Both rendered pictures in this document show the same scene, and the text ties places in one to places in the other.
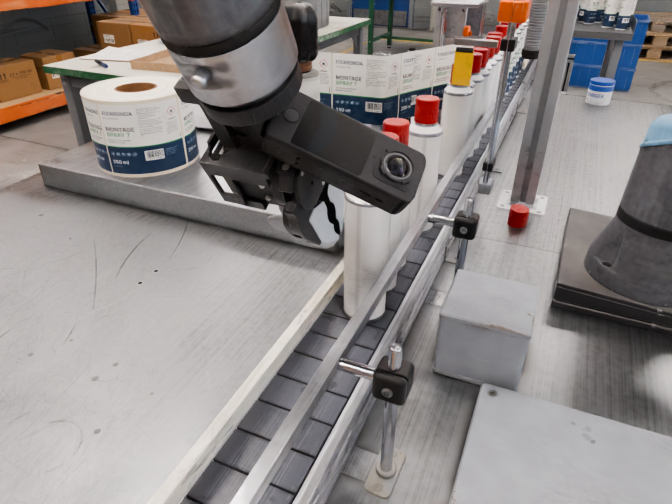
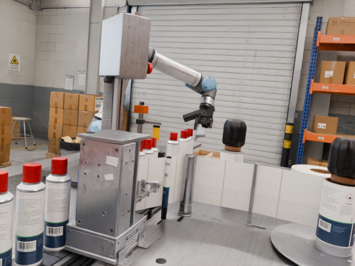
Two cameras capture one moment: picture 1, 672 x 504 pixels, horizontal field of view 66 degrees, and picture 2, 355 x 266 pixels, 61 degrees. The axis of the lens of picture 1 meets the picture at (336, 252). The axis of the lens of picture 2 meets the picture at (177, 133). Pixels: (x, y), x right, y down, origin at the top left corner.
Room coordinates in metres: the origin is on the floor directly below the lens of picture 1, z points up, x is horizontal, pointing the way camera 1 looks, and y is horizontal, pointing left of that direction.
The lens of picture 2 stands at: (2.04, -0.21, 1.24)
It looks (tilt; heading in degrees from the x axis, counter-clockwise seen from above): 7 degrees down; 176
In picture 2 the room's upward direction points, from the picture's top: 5 degrees clockwise
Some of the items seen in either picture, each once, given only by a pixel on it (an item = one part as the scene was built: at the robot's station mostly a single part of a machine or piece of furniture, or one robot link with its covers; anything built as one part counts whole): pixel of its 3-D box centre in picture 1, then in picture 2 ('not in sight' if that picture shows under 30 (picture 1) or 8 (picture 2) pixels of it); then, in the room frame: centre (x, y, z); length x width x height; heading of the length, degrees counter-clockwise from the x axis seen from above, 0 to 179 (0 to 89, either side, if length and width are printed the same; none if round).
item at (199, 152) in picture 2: not in sight; (211, 157); (0.02, 0.19, 0.85); 0.30 x 0.26 x 0.04; 156
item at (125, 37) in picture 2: not in sight; (124, 49); (0.99, -0.34, 1.38); 0.17 x 0.10 x 0.19; 31
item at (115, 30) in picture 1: (153, 54); not in sight; (5.03, 1.69, 0.32); 1.20 x 0.83 x 0.64; 64
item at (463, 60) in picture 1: (462, 66); (156, 132); (0.87, -0.21, 1.09); 0.03 x 0.01 x 0.06; 66
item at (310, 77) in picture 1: (296, 91); (231, 160); (0.97, 0.07, 1.03); 0.09 x 0.09 x 0.30
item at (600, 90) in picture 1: (600, 91); not in sight; (1.61, -0.81, 0.87); 0.07 x 0.07 x 0.07
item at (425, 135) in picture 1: (421, 166); (171, 155); (0.72, -0.13, 0.98); 0.05 x 0.05 x 0.20
